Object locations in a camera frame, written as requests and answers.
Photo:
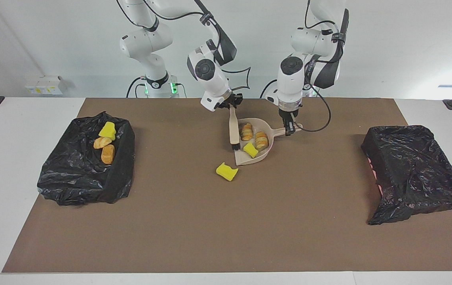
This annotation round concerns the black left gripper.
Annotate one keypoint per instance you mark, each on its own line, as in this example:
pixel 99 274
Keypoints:
pixel 289 114

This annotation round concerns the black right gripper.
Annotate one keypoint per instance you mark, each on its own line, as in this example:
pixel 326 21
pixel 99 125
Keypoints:
pixel 233 99

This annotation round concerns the beige plastic dustpan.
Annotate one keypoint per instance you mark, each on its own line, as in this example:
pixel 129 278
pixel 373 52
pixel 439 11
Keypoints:
pixel 275 132

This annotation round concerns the beige brush with black bristles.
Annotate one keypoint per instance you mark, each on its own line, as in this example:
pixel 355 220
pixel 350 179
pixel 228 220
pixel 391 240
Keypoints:
pixel 234 126

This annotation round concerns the small croissant toy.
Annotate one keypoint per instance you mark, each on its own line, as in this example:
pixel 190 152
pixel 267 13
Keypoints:
pixel 246 131
pixel 261 141
pixel 102 142

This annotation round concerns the notched yellow sponge piece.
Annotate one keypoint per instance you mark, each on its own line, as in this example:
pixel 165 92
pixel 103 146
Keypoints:
pixel 227 171

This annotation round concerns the yellow sponge with green side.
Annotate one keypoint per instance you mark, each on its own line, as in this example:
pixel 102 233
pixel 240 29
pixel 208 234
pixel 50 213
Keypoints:
pixel 107 130

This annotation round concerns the brown oval bread roll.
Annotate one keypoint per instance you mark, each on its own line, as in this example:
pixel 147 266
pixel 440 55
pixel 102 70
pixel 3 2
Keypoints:
pixel 108 154

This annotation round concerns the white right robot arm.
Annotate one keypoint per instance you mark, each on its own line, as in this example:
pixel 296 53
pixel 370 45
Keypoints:
pixel 214 87

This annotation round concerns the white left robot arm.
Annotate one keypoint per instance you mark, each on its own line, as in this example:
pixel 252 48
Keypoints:
pixel 289 91

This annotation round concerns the black bag lined pink bin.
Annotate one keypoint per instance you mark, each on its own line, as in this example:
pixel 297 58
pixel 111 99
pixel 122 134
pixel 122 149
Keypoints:
pixel 412 170

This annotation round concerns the brown table mat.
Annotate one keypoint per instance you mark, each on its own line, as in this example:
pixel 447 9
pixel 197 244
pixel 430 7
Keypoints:
pixel 226 237

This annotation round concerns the white wall socket box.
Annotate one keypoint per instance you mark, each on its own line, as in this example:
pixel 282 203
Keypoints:
pixel 46 85

